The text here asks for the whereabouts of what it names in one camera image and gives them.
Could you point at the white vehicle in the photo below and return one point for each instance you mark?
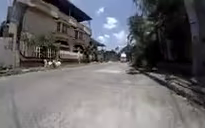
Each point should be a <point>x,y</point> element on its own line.
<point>123,57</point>

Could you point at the grey concrete road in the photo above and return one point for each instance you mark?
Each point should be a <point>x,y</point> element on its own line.
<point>90,96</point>

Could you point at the tan multi-storey building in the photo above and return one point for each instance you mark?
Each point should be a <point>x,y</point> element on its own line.
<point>50,30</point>

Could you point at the row of dark trees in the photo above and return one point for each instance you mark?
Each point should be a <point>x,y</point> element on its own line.
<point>166,33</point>

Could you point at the rough roadside verge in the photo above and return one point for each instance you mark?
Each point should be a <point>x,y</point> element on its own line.
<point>180,83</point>

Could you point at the grey boundary wall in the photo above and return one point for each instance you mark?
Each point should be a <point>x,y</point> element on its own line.
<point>3,51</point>

